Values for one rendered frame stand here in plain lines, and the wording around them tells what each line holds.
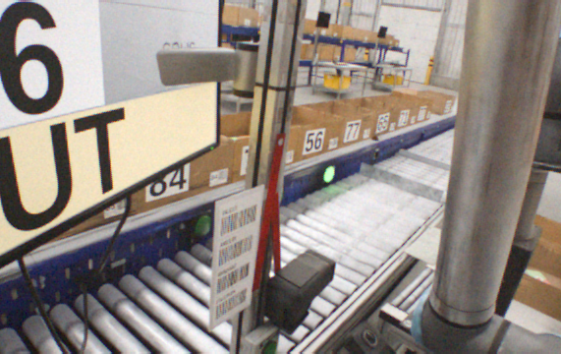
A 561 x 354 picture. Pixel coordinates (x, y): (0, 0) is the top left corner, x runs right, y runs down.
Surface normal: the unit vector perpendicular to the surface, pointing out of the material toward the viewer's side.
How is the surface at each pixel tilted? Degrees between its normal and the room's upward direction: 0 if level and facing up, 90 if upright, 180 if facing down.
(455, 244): 104
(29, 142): 86
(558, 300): 90
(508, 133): 100
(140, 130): 86
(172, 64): 90
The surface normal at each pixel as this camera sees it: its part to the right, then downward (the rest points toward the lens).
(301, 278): 0.04, -0.88
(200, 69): 0.84, 0.29
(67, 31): 0.95, 0.16
